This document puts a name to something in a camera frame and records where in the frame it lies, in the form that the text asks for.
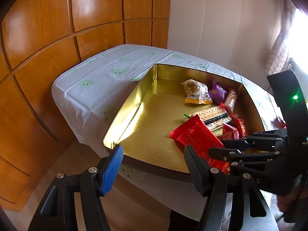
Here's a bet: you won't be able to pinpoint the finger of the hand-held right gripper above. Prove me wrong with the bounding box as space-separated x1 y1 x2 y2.
208 147 281 162
221 128 289 150

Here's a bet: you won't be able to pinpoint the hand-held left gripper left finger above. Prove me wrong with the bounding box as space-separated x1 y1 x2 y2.
28 144 124 231

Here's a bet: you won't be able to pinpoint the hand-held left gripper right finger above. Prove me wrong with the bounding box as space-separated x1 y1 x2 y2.
183 145 280 231

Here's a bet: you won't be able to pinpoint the small red snack packet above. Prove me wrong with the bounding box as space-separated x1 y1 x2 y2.
221 122 240 140
231 114 248 139

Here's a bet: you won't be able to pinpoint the large red snack packet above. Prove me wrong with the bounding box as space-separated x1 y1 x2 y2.
170 114 231 175

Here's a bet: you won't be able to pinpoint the clear cracker packet green ends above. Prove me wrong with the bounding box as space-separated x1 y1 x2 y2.
183 105 233 129

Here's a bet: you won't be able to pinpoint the red white striped snack packet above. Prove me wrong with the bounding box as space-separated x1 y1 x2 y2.
220 90 237 113

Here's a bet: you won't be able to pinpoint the gold tin box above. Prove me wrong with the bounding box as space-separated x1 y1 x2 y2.
102 64 265 182

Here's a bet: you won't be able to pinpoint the purple snack packet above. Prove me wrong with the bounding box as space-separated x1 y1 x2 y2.
208 80 228 101

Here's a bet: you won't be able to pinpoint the white brown snack packet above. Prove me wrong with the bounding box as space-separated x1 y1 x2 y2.
180 79 213 105

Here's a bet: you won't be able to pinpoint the person's right hand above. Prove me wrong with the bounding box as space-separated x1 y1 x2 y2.
276 193 300 213

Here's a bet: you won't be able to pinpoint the patterned curtain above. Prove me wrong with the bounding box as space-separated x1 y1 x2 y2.
265 0 297 75

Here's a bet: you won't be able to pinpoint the white tablecloth green print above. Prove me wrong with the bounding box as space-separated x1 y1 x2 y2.
51 44 287 222

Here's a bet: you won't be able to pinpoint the wooden wardrobe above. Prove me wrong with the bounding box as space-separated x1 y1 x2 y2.
0 0 172 212

